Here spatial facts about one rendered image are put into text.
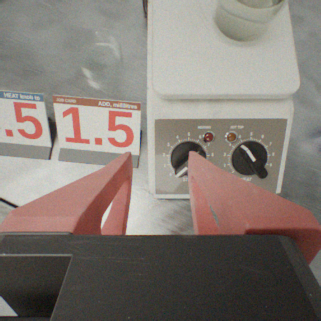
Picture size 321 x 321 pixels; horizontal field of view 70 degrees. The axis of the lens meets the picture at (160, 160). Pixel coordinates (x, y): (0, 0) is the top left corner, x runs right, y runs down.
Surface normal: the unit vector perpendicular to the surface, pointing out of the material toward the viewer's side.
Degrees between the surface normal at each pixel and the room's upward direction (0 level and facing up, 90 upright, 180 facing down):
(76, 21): 0
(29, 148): 0
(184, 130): 30
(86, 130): 40
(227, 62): 0
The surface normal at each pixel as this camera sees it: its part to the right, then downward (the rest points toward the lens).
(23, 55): 0.00, -0.22
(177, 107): 0.00, 0.29
